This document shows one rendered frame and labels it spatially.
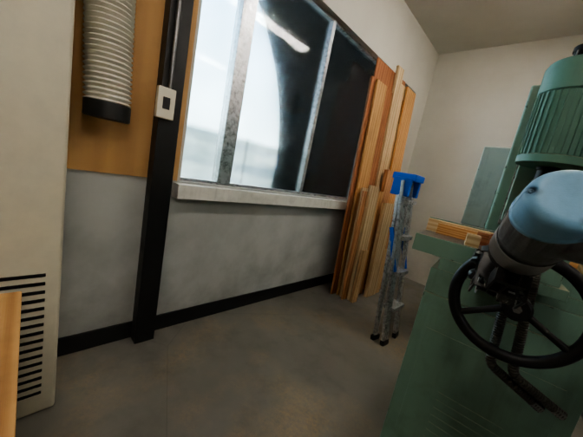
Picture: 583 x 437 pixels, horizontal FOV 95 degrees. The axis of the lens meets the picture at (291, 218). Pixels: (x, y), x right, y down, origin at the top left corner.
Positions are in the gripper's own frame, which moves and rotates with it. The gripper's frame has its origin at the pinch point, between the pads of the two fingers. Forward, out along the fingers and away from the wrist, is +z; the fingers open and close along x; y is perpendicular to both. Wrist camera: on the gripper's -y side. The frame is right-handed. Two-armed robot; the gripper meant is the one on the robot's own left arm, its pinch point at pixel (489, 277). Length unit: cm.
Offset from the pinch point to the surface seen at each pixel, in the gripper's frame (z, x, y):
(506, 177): 45, 1, -58
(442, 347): 46.4, -1.0, 12.8
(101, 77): -35, -125, -10
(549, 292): 21.7, 15.1, -9.0
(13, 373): -28, -71, 62
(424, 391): 56, -1, 28
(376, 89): 93, -98, -158
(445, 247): 30.4, -9.9, -15.7
